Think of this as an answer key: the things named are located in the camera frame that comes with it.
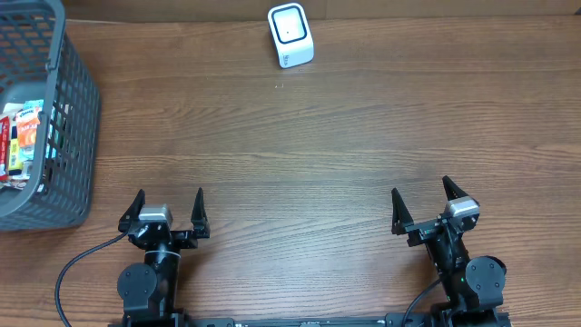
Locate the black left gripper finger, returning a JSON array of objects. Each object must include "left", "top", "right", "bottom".
[
  {"left": 191, "top": 187, "right": 210, "bottom": 231},
  {"left": 118, "top": 189, "right": 145, "bottom": 233}
]

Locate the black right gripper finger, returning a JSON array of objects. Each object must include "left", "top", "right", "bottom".
[
  {"left": 391, "top": 188, "right": 414, "bottom": 235},
  {"left": 442, "top": 175, "right": 468, "bottom": 201}
]

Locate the yellow highlighter marker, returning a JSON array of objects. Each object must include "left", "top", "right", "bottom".
[{"left": 8, "top": 138, "right": 23, "bottom": 175}]

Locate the brown snack pouch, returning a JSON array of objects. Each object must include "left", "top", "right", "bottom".
[{"left": 0, "top": 102, "right": 33, "bottom": 191}]

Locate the teal tissue pack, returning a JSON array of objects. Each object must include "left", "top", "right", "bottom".
[{"left": 15, "top": 99, "right": 44, "bottom": 162}]

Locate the red snack stick packet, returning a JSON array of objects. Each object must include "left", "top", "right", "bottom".
[{"left": 0, "top": 116, "right": 11, "bottom": 182}]

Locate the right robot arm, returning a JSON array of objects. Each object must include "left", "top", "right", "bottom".
[{"left": 385, "top": 175, "right": 511, "bottom": 326}]

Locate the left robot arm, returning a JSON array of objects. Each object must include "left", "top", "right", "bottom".
[{"left": 117, "top": 189, "right": 211, "bottom": 326}]

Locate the white barcode scanner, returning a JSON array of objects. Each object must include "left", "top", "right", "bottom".
[{"left": 267, "top": 2, "right": 314, "bottom": 69}]

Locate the grey plastic mesh basket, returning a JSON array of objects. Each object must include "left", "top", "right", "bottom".
[{"left": 1, "top": 0, "right": 102, "bottom": 231}]

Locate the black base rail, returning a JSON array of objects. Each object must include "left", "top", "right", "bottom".
[{"left": 108, "top": 312, "right": 512, "bottom": 327}]

